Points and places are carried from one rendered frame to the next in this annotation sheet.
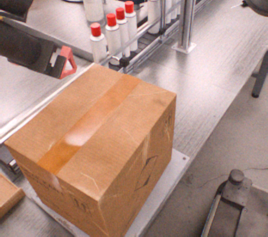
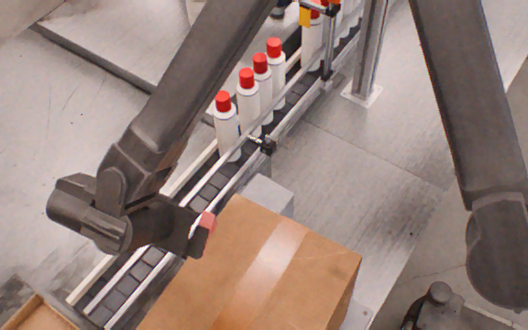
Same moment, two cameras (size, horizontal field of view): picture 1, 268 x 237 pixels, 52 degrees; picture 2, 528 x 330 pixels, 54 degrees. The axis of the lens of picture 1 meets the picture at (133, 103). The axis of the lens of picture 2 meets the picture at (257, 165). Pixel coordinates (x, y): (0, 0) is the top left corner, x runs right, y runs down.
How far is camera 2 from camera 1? 0.35 m
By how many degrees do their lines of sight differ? 9
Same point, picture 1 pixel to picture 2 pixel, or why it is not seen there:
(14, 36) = (147, 228)
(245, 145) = (456, 224)
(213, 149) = not seen: hidden behind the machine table
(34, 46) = (167, 224)
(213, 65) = (412, 133)
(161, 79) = (324, 160)
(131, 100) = (297, 269)
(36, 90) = not seen: hidden behind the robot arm
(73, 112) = (214, 290)
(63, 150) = not seen: outside the picture
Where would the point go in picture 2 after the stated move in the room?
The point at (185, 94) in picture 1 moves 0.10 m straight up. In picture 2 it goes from (364, 192) to (370, 168)
